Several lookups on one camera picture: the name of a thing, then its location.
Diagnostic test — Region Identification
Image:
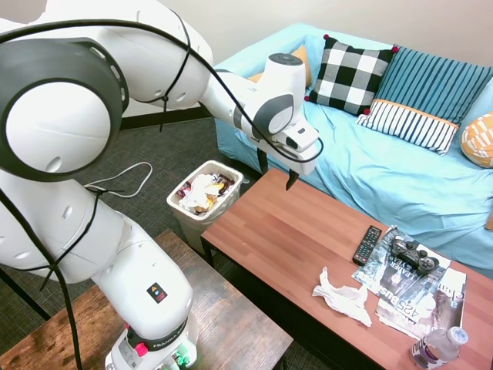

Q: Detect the dark cover magazine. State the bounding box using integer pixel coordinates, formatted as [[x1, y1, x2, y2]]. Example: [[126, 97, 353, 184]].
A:
[[350, 225, 451, 298]]

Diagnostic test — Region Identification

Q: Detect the white crumpled bag trash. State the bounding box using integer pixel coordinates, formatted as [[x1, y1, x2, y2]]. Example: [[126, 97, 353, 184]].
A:
[[179, 173, 221, 212]]

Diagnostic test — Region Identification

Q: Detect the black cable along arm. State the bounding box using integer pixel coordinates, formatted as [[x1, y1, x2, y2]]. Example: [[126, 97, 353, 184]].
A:
[[0, 9, 325, 370]]

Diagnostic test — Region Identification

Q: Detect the red-brown wooden coffee table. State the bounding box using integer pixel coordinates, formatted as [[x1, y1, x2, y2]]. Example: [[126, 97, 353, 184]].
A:
[[200, 168, 493, 370]]

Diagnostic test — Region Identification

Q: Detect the light blue covered sofa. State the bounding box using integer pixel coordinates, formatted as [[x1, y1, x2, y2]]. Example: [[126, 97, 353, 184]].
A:
[[213, 22, 493, 281]]

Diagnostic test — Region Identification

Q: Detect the beige plastic trash bin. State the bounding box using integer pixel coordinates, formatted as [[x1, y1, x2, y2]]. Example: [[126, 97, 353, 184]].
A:
[[166, 160, 245, 256]]

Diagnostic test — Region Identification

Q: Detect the black tv remote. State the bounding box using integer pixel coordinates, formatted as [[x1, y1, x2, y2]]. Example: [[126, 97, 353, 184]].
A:
[[352, 224, 383, 266]]

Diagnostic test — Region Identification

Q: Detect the clear plastic water bottle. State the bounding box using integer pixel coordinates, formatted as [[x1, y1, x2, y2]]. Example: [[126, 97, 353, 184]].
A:
[[408, 326, 470, 369]]

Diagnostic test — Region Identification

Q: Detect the white cable on floor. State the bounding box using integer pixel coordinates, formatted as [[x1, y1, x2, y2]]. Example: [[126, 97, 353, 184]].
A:
[[85, 161, 153, 199]]

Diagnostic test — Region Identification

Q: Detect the black game controller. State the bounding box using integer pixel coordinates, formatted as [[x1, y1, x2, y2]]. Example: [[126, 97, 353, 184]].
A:
[[391, 237, 440, 275]]

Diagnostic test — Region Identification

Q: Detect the rustic wooden robot stand table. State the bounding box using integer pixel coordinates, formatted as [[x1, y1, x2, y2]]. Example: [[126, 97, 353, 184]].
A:
[[0, 229, 294, 370]]

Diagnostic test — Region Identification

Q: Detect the white navy striped lumbar pillow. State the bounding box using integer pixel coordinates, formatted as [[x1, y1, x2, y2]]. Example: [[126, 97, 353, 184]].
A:
[[354, 99, 460, 156]]

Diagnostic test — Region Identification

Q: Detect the blue striped pillow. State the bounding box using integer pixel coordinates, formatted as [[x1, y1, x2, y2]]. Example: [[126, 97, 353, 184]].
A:
[[373, 45, 493, 126]]

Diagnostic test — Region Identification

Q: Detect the plain mustard pillow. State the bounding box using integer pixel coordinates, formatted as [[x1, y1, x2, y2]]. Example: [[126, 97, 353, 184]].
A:
[[246, 45, 313, 97]]

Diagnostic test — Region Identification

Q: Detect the black camera tripod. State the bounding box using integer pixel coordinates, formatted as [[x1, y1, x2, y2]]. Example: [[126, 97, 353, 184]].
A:
[[0, 266, 52, 321]]

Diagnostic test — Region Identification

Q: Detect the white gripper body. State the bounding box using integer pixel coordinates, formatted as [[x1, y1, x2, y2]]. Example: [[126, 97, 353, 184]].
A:
[[258, 121, 324, 178]]

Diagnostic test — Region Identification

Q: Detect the black white checkered pillow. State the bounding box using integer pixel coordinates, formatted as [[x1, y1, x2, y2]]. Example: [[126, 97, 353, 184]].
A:
[[304, 33, 400, 116]]

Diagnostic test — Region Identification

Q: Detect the business magazine with white lettering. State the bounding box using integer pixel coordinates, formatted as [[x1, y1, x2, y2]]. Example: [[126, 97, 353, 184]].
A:
[[374, 265, 468, 340]]

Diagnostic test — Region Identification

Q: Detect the yellow white patterned bolster pillow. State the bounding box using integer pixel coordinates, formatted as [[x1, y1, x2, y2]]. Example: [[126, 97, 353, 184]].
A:
[[461, 111, 493, 169]]

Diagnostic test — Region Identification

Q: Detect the white tissue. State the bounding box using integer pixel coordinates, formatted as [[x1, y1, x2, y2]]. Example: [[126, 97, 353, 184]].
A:
[[311, 266, 374, 328]]

